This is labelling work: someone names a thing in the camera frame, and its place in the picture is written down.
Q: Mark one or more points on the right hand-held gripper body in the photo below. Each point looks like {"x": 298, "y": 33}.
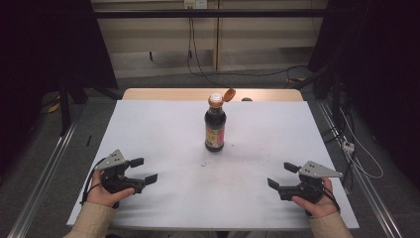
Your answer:
{"x": 317, "y": 172}

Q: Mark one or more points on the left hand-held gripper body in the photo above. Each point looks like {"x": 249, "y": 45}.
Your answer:
{"x": 112, "y": 162}

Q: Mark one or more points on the dark sauce bottle orange cap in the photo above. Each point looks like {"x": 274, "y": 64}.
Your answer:
{"x": 214, "y": 129}

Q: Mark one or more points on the person's left hand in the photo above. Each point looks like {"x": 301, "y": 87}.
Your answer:
{"x": 100, "y": 196}

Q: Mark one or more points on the person's right hand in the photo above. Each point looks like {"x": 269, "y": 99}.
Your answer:
{"x": 322, "y": 208}

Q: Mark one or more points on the white board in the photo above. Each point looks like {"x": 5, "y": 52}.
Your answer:
{"x": 185, "y": 172}

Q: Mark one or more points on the white power strip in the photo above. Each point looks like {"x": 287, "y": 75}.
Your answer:
{"x": 348, "y": 146}

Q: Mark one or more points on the black metal stand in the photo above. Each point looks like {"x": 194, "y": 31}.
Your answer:
{"x": 64, "y": 109}

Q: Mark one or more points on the light wooden table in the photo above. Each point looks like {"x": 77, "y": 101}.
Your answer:
{"x": 165, "y": 94}

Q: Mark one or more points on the small dark round knob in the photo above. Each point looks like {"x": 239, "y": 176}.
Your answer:
{"x": 246, "y": 99}

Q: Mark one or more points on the black curtain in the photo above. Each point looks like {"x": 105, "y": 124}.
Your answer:
{"x": 39, "y": 53}
{"x": 386, "y": 66}

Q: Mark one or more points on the metal floor rail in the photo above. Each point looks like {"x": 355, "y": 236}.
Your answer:
{"x": 43, "y": 185}
{"x": 366, "y": 185}

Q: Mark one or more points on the black horizontal frame bar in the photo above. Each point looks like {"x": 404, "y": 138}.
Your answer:
{"x": 211, "y": 13}

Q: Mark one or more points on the white wall socket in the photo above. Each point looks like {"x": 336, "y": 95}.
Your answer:
{"x": 195, "y": 4}

